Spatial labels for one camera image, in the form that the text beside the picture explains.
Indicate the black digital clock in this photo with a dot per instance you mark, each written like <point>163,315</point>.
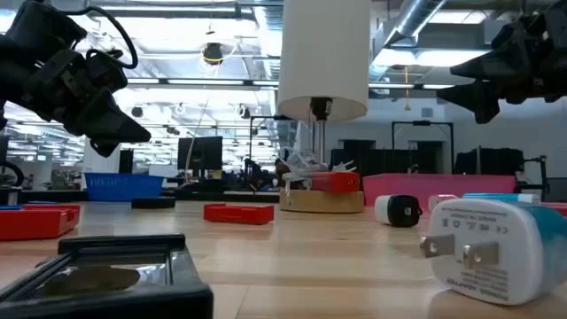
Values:
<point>153,203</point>
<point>133,305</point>

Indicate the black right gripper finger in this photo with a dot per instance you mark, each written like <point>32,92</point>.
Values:
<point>500,64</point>
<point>483,97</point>

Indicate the silver ventilation duct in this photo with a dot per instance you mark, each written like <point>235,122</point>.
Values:
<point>412,17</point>

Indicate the blue white rounded plug adapter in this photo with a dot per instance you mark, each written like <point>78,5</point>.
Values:
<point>478,274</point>

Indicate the red digital clock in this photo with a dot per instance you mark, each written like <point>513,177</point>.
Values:
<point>31,223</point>
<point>239,215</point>

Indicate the person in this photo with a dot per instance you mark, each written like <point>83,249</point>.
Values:
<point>413,168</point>
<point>280,170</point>

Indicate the white charger with black face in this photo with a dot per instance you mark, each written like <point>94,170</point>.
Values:
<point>398,210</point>

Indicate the red cube charger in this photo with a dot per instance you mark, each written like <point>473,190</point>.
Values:
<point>336,182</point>

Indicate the red white charger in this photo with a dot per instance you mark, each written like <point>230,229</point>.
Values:
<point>558,208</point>

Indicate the black tall speaker box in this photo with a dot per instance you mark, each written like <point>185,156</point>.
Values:
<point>126,160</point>

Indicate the black computer monitor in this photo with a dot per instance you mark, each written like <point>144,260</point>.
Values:
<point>199,153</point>

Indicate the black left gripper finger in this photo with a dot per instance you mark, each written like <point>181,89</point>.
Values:
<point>105,148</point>
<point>111,124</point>

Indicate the white building column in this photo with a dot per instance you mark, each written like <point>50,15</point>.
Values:
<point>99,168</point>

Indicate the blue cube USB charger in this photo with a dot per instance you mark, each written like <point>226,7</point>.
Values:
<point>496,196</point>

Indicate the blue plastic basket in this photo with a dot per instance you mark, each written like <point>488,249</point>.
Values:
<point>119,186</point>

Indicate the pink plastic tray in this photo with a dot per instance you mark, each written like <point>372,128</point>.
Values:
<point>443,186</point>

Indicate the dark cabinet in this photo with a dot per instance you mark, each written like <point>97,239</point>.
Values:
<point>491,161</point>

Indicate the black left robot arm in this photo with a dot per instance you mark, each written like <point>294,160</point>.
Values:
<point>35,22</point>

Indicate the black metal gantry frame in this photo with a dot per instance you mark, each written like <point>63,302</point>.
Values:
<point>266,118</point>
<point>423,123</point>

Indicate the black aluminium table frame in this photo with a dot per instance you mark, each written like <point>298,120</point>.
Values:
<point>53,196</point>

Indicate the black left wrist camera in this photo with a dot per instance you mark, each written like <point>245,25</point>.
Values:
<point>106,71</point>

